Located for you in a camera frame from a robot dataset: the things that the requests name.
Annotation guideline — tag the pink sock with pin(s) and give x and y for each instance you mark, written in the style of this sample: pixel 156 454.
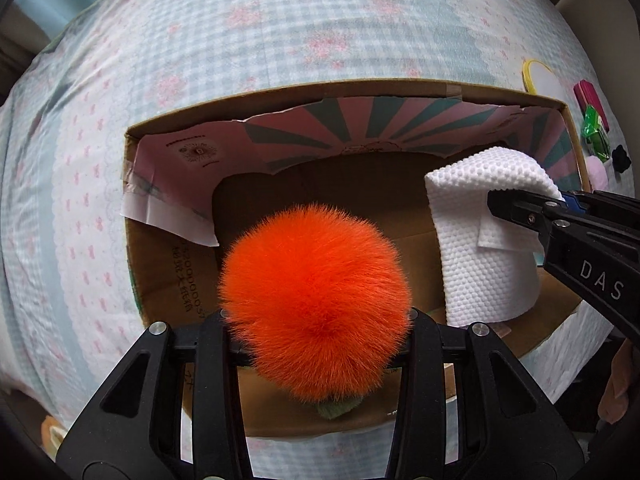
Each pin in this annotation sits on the pink sock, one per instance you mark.
pixel 598 178

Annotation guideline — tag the checkered floral bedsheet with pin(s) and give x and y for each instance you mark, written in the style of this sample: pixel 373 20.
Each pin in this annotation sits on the checkered floral bedsheet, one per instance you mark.
pixel 69 313

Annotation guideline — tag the black scrunchie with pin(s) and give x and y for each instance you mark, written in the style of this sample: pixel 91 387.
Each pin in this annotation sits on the black scrunchie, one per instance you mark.
pixel 620 159

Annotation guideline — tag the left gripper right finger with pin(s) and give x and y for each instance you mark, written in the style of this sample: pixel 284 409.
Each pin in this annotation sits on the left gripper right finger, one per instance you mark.
pixel 469 409

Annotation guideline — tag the magenta zip pouch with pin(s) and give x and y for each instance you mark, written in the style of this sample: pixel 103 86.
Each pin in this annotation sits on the magenta zip pouch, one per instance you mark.
pixel 587 95

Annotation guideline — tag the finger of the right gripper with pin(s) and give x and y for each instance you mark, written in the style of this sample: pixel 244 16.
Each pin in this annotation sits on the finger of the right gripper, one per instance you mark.
pixel 529 210

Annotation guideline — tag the person's right hand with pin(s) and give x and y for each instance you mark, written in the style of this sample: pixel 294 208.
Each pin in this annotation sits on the person's right hand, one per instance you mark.
pixel 624 373

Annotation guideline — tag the yellow rimmed white round pad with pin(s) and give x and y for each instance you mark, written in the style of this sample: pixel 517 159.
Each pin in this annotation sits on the yellow rimmed white round pad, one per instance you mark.
pixel 539 80

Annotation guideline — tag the white paper towel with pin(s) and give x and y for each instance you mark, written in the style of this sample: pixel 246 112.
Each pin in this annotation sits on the white paper towel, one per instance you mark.
pixel 489 269

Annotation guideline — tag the orange fluffy pompom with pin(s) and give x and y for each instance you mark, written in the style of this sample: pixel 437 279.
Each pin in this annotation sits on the orange fluffy pompom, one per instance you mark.
pixel 320 300

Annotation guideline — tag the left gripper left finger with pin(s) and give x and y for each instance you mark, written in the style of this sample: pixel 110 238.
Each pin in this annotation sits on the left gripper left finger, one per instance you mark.
pixel 170 409

